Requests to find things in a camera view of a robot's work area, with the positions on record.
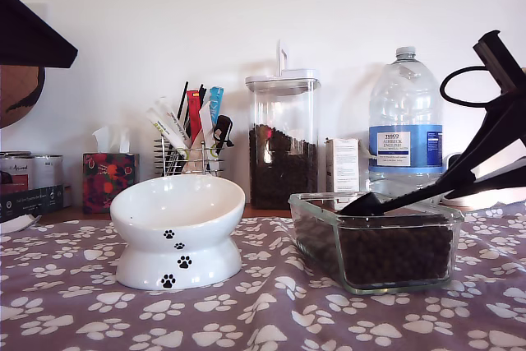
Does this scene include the chrome wire rack holder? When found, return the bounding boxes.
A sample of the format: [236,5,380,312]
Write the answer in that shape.
[153,136,225,178]

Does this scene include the small white round camera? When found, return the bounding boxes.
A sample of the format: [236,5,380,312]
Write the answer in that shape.
[441,153,468,206]

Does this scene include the blue sachet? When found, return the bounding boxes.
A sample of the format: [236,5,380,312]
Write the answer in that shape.
[209,85,226,126]

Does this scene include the black plastic measuring spoon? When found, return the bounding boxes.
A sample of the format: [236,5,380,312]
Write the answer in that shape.
[339,184,443,217]

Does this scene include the small white dish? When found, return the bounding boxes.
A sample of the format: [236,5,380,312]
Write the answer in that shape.
[0,214,42,233]

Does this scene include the rectangular glass food container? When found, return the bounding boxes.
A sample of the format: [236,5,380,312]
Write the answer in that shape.
[287,192,466,296]

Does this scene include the tall clear kibble storage jar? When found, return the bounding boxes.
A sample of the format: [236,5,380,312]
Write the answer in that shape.
[244,39,322,210]

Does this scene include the black clip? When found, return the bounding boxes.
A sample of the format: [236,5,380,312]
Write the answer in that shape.
[211,114,236,150]

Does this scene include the plain white sachet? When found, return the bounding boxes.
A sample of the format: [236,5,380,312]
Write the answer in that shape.
[198,99,216,150]

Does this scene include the white printed carton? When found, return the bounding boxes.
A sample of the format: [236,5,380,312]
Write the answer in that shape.
[325,136,362,195]

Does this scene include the brown cat food kibble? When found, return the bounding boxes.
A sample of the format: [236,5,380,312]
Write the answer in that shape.
[248,122,320,209]
[293,202,455,286]

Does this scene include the black looping cable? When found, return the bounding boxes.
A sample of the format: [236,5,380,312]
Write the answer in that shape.
[439,65,505,108]

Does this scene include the large blue label water bottle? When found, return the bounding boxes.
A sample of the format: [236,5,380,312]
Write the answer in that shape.
[367,45,445,205]

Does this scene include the white sachet green print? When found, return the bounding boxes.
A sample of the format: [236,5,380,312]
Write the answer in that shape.
[154,95,185,130]
[147,107,191,150]

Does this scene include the red sachet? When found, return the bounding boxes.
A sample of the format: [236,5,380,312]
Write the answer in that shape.
[186,89,202,138]

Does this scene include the white tissue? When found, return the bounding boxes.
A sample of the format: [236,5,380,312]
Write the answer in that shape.
[92,123,132,154]

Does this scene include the thin black stick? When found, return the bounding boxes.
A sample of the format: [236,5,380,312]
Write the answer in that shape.
[176,81,190,122]

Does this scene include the round brown wooden board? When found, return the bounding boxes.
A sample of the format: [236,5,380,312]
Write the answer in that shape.
[0,66,46,129]

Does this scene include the white paw print cat bowl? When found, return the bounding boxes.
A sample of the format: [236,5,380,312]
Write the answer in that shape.
[109,174,247,291]

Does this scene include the floral tissue box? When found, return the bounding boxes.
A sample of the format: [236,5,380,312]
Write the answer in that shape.
[82,152,141,215]

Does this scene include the silver tin white label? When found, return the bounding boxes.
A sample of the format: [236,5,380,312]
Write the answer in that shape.
[34,154,65,188]

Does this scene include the silver tin red label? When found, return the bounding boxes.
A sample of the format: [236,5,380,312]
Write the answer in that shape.
[0,151,34,196]

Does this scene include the dark cardboard tray box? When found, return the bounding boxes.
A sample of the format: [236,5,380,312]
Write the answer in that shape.
[0,184,66,224]

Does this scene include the grey paw print table mat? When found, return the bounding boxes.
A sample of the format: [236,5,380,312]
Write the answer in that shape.
[0,201,526,351]

